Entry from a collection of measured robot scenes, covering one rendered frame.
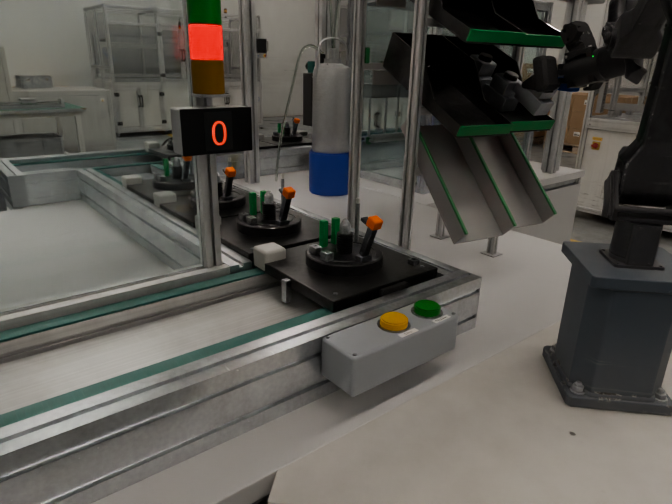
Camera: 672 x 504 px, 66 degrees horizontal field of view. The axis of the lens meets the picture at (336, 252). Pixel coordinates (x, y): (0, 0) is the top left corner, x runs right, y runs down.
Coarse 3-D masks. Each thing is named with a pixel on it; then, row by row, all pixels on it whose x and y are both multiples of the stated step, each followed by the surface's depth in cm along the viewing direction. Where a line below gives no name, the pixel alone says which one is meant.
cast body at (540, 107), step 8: (520, 88) 105; (520, 96) 105; (528, 96) 104; (536, 96) 102; (544, 96) 102; (552, 96) 104; (528, 104) 104; (536, 104) 102; (544, 104) 102; (552, 104) 104; (536, 112) 103; (544, 112) 105
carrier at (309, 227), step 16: (256, 208) 115; (272, 208) 111; (224, 224) 115; (240, 224) 109; (256, 224) 109; (272, 224) 109; (288, 224) 109; (304, 224) 116; (224, 240) 105; (240, 240) 105; (256, 240) 105; (272, 240) 105; (288, 240) 105; (304, 240) 106
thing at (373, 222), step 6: (372, 216) 86; (366, 222) 87; (372, 222) 85; (378, 222) 85; (372, 228) 86; (378, 228) 86; (366, 234) 87; (372, 234) 87; (366, 240) 88; (372, 240) 88; (366, 246) 88; (360, 252) 89; (366, 252) 89
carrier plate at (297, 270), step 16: (288, 256) 97; (304, 256) 97; (384, 256) 98; (400, 256) 98; (272, 272) 92; (288, 272) 90; (304, 272) 90; (384, 272) 91; (400, 272) 91; (416, 272) 91; (432, 272) 93; (304, 288) 85; (320, 288) 84; (336, 288) 84; (352, 288) 84; (368, 288) 84; (320, 304) 82; (336, 304) 80; (352, 304) 82
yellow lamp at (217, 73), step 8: (192, 64) 79; (200, 64) 78; (208, 64) 78; (216, 64) 79; (192, 72) 80; (200, 72) 79; (208, 72) 79; (216, 72) 79; (192, 80) 80; (200, 80) 79; (208, 80) 79; (216, 80) 80; (224, 80) 82; (192, 88) 81; (200, 88) 80; (208, 88) 80; (216, 88) 80; (224, 88) 82
